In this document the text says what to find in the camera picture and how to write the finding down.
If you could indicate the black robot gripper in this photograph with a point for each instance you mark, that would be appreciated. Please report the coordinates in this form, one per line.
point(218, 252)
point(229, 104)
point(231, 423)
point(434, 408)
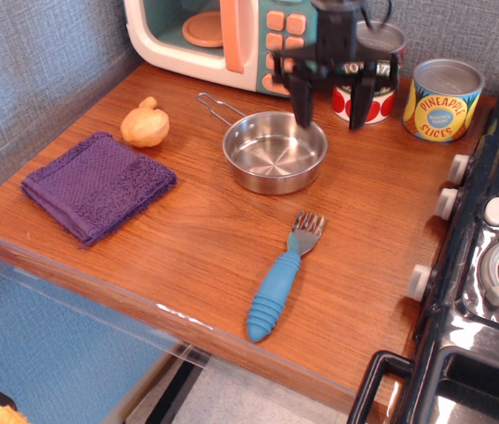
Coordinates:
point(350, 49)

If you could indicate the stainless steel pan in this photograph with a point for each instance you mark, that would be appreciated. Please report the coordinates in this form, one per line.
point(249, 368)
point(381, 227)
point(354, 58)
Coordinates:
point(268, 152)

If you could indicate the tomato sauce can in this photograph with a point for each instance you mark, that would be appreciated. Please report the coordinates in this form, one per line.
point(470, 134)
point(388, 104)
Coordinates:
point(381, 106)

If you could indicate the toy microwave teal and white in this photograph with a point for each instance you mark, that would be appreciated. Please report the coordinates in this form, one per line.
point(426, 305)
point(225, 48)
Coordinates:
point(224, 42)

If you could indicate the pineapple slices can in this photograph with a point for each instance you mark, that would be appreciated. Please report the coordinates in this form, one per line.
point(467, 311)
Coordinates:
point(443, 97)

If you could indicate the white stove knob top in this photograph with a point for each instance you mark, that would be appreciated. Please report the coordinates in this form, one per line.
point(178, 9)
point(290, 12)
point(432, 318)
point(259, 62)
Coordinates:
point(457, 169)

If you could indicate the white stove knob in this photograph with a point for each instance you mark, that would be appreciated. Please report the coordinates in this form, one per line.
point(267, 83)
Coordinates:
point(457, 169)
point(419, 279)
point(446, 203)

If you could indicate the white stove knob middle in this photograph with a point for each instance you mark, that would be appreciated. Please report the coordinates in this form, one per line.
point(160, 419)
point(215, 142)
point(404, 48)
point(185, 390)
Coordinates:
point(446, 203)

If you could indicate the orange toy chicken piece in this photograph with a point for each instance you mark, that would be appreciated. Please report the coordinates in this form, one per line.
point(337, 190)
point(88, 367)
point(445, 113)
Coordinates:
point(145, 126)

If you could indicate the white round stove button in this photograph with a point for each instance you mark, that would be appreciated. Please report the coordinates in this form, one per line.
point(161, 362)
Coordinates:
point(491, 212)

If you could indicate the white stove knob bottom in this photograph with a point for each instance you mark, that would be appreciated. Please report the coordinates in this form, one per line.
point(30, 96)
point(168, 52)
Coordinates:
point(419, 279)

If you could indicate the purple folded cloth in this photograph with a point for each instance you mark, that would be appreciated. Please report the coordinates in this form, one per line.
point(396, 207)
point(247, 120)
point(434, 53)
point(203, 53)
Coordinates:
point(98, 185)

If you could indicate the black toy stove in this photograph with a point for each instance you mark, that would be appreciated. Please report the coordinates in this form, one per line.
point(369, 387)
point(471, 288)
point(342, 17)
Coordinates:
point(455, 376)

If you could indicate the orange object bottom left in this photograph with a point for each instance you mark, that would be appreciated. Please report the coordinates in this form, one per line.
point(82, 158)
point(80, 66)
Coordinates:
point(11, 416)

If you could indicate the blue handled fork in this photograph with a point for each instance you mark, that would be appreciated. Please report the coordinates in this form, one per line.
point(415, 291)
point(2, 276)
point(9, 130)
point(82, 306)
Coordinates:
point(269, 301)

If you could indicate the black oven door handle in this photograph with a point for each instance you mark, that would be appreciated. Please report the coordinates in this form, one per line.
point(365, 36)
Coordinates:
point(382, 363)

